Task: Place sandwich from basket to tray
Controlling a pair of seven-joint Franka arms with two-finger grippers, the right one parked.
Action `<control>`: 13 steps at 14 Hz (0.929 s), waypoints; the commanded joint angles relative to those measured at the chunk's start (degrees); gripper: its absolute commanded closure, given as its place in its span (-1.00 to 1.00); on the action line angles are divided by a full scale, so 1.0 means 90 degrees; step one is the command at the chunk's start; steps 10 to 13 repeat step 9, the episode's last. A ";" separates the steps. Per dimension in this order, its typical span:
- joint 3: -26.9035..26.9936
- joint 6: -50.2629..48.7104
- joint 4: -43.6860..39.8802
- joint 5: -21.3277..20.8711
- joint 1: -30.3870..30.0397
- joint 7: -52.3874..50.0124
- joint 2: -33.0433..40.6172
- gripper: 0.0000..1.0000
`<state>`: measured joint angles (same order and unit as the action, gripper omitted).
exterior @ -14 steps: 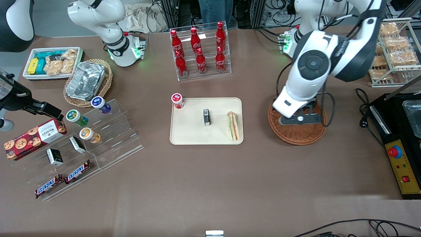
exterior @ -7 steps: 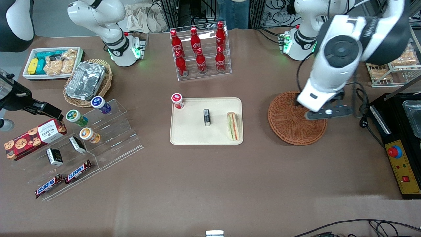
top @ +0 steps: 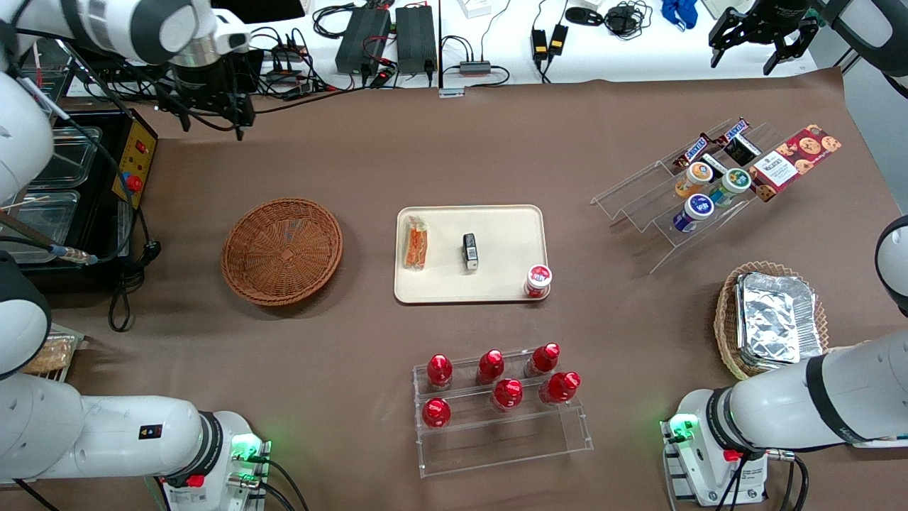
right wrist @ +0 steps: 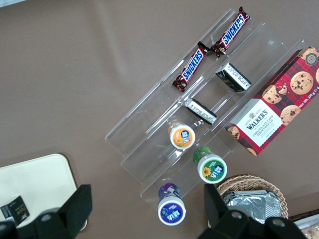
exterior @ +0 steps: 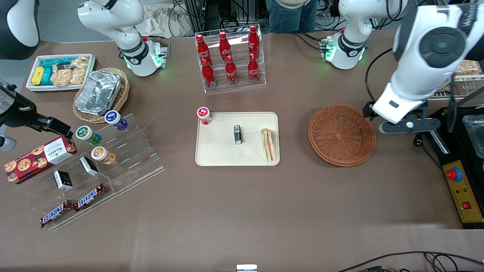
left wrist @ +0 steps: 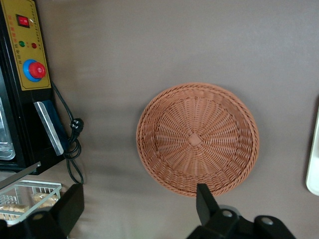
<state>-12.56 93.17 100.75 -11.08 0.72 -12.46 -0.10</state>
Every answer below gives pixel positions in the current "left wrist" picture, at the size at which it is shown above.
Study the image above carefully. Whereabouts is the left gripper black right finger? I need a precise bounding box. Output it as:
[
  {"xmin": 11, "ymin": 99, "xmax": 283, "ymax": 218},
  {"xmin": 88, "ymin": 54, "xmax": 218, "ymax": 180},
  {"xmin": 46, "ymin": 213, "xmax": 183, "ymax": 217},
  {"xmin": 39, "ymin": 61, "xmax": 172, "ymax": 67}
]
[{"xmin": 186, "ymin": 183, "xmax": 298, "ymax": 239}]

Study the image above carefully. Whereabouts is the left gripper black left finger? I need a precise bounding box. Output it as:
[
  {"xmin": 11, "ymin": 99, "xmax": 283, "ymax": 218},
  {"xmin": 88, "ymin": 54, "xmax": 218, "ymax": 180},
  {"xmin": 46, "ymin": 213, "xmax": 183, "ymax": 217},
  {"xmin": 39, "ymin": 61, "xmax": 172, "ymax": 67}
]
[{"xmin": 0, "ymin": 183, "xmax": 85, "ymax": 239}]

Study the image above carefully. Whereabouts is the round brown wicker basket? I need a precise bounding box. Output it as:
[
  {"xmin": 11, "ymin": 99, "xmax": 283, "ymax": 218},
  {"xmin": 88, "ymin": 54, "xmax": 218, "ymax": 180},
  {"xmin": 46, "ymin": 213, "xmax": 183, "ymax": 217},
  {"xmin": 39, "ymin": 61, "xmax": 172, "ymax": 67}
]
[{"xmin": 136, "ymin": 82, "xmax": 260, "ymax": 198}]

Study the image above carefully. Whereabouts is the beige plastic tray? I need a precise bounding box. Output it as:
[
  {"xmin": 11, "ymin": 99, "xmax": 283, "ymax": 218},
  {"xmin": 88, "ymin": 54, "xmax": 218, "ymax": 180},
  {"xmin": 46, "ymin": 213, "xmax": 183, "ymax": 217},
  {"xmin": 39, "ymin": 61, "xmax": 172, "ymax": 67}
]
[{"xmin": 306, "ymin": 95, "xmax": 319, "ymax": 196}]

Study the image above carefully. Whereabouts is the wrapped bread pack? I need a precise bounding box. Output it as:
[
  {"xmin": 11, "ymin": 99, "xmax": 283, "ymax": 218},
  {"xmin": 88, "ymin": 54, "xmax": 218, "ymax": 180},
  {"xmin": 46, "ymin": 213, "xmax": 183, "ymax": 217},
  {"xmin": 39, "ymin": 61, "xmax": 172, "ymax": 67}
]
[
  {"xmin": 30, "ymin": 192, "xmax": 60, "ymax": 209},
  {"xmin": 0, "ymin": 203, "xmax": 28, "ymax": 225}
]

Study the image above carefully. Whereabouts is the black sealing machine yellow panel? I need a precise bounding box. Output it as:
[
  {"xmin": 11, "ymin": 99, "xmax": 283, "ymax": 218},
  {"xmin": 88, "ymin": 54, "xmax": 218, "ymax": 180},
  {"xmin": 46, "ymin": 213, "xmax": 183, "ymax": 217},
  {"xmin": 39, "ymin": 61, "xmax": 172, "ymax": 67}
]
[{"xmin": 0, "ymin": 0, "xmax": 67, "ymax": 190}]

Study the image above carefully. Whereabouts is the red emergency stop button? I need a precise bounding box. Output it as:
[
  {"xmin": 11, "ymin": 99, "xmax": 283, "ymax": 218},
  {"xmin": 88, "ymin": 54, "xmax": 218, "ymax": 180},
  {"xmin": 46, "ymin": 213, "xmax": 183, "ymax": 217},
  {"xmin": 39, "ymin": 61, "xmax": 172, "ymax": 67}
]
[{"xmin": 22, "ymin": 58, "xmax": 47, "ymax": 82}]

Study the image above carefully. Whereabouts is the black power cable with plug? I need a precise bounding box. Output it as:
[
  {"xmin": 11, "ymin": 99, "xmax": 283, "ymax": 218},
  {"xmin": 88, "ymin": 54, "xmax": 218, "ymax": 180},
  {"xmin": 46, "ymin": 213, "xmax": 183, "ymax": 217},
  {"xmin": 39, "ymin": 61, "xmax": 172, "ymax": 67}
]
[{"xmin": 50, "ymin": 80, "xmax": 85, "ymax": 185}]

